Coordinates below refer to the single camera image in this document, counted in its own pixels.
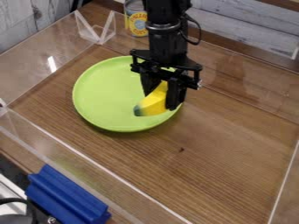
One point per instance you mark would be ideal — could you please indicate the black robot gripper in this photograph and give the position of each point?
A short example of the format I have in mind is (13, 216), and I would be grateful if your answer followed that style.
(165, 63)

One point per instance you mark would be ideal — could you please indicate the yellow toy banana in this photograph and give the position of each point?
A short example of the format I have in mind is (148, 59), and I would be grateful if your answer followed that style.
(151, 105)

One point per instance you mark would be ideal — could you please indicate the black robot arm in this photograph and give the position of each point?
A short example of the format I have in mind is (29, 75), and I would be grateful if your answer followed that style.
(169, 13)

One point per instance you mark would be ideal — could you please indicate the green round plate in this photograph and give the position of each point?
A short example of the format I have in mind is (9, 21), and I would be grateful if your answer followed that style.
(105, 93)

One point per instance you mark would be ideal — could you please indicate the yellow labelled tin can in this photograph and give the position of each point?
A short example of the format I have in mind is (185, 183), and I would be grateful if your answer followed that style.
(135, 18)

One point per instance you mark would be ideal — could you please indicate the blue plastic clamp block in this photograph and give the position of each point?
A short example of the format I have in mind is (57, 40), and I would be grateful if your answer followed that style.
(64, 199)

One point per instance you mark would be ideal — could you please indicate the clear acrylic enclosure wall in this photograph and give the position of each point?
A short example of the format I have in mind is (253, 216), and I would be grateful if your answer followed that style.
(219, 165)

